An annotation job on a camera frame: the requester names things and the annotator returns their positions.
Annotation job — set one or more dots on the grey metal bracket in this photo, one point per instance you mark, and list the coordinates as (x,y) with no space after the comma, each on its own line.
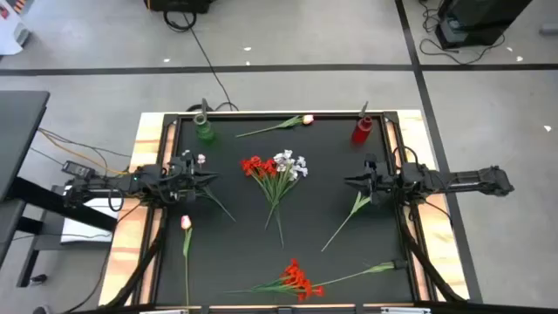
(204,106)

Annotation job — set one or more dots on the red glass vase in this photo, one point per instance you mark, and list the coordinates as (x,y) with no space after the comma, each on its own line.
(362,131)

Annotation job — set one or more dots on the pink tulip with green stem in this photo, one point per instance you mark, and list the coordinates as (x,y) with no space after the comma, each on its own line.
(308,119)
(186,222)

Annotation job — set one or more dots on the black case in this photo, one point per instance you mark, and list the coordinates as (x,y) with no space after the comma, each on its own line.
(178,4)

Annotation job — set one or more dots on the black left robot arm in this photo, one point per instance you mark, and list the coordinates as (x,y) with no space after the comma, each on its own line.
(131,181)

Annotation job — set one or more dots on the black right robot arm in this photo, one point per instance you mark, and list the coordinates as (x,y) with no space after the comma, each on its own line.
(457,179)

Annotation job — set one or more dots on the small grey box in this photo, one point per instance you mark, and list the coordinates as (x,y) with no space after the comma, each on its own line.
(549,29)

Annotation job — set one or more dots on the silver mounting bracket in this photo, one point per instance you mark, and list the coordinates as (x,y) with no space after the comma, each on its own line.
(405,310)
(163,311)

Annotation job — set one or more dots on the black equipment cabinet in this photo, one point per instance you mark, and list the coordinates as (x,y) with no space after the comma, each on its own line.
(479,17)

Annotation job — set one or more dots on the white artificial flower bunch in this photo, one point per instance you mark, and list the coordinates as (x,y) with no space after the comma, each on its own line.
(287,163)

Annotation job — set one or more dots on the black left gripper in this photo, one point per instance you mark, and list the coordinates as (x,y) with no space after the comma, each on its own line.
(183,176)

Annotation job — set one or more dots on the black power brick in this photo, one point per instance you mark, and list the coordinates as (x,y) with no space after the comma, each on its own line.
(76,169)

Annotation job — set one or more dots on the red artificial flower bunch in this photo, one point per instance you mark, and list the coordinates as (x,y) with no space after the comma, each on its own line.
(296,279)
(257,165)

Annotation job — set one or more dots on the black metal table frame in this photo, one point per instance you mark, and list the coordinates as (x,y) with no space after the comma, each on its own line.
(429,270)

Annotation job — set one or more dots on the thin white blossom spray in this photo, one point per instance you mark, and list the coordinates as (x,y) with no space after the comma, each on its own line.
(218,202)

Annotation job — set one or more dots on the black desk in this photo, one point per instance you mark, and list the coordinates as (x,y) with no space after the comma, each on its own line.
(22,131)

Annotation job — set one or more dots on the dark tulip with green stem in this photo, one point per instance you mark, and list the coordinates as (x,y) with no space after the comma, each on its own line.
(358,205)
(383,267)

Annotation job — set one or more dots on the white machine housing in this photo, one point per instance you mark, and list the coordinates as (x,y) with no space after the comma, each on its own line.
(8,35)

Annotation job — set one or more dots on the green glass vase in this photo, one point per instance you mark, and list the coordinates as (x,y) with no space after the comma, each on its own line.
(205,131)

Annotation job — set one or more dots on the white flat box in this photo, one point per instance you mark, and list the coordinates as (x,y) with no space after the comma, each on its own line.
(87,233)

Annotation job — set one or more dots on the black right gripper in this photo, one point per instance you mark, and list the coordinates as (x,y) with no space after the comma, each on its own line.
(381,179)

